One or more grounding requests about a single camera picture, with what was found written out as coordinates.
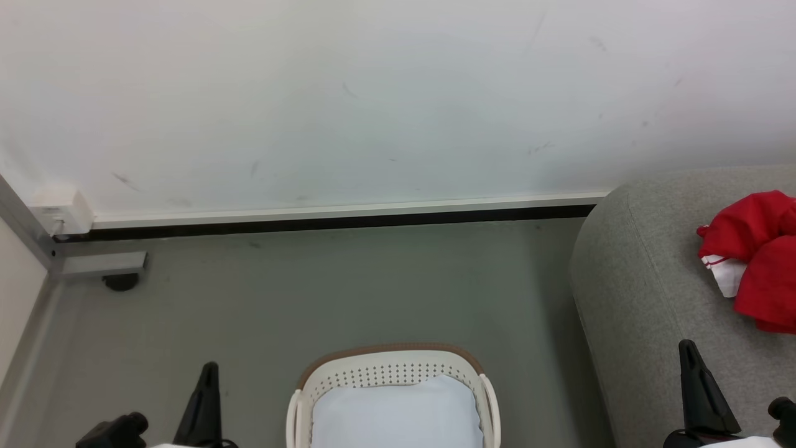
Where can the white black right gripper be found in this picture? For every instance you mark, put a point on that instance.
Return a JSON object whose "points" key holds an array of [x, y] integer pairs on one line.
{"points": [[715, 440]]}

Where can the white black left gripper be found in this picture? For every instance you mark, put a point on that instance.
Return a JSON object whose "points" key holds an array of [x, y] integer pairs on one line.
{"points": [[199, 445]]}

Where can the red garment white trim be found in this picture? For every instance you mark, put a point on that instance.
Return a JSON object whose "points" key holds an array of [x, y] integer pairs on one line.
{"points": [[765, 249]]}

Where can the white laundry basket brown rim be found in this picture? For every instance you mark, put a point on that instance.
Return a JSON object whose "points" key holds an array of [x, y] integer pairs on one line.
{"points": [[392, 367]]}

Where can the grey fabric sofa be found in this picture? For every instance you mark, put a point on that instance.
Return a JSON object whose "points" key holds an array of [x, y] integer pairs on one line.
{"points": [[647, 298]]}

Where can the white cloth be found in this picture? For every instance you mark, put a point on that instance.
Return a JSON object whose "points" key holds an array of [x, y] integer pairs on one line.
{"points": [[398, 414]]}

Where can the black baseboard strip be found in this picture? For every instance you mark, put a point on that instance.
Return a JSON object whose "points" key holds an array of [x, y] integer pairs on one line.
{"points": [[323, 223]]}

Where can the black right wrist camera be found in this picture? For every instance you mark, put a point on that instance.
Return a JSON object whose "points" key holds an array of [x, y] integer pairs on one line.
{"points": [[785, 420]]}

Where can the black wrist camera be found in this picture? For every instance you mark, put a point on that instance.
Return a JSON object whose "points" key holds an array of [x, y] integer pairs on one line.
{"points": [[785, 420], [115, 432]]}

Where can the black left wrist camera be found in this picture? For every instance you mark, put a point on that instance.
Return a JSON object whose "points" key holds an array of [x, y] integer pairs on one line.
{"points": [[115, 432]]}

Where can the black round frame foot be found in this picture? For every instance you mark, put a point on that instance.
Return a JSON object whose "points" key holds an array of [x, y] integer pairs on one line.
{"points": [[121, 282]]}

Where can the grey metal foot bracket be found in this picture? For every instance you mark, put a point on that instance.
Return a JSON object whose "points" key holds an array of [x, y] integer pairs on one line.
{"points": [[106, 264]]}

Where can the white wall junction box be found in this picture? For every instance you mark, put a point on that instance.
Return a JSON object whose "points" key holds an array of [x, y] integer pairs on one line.
{"points": [[62, 211]]}

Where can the white wall trim strip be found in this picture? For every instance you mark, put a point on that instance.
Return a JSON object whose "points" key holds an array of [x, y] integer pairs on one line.
{"points": [[348, 210]]}

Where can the grey aluminium frame post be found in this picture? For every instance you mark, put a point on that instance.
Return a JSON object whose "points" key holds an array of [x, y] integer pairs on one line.
{"points": [[25, 227]]}

